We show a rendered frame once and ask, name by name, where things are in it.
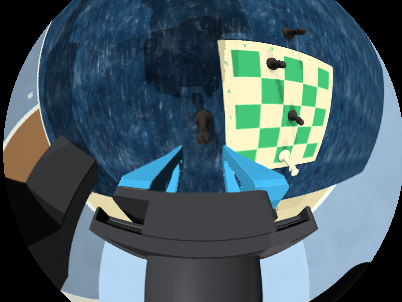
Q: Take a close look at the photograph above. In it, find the white chess queen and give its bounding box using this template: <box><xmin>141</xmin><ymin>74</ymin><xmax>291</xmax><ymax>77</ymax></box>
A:
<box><xmin>278</xmin><ymin>150</ymin><xmax>298</xmax><ymax>176</ymax></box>

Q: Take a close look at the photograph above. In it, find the green and cream chessboard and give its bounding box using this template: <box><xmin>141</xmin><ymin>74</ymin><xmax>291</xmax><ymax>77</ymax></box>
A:
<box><xmin>217</xmin><ymin>40</ymin><xmax>333</xmax><ymax>169</ymax></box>

